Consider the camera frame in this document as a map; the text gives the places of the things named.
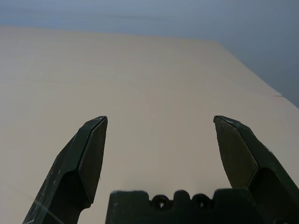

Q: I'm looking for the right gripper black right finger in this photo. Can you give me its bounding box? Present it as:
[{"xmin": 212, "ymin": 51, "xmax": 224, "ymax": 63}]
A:
[{"xmin": 213, "ymin": 115, "xmax": 299, "ymax": 224}]

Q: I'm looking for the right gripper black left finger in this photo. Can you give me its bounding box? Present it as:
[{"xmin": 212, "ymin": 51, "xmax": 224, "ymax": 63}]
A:
[{"xmin": 22, "ymin": 115, "xmax": 108, "ymax": 224}]

